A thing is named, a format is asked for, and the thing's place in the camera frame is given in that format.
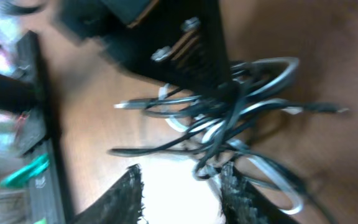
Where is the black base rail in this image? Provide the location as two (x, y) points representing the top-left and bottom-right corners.
(16, 31), (74, 224)

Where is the white USB cable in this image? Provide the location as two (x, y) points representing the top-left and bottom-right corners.
(157, 57), (306, 216)

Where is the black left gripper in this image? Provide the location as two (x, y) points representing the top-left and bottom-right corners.
(55, 0), (238, 96)

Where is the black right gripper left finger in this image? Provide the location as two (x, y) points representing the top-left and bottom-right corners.
(71, 164), (144, 224)

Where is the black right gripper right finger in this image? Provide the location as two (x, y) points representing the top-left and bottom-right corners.
(221, 162), (297, 224)

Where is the black USB cable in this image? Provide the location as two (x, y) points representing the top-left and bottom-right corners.
(107, 58), (351, 224)

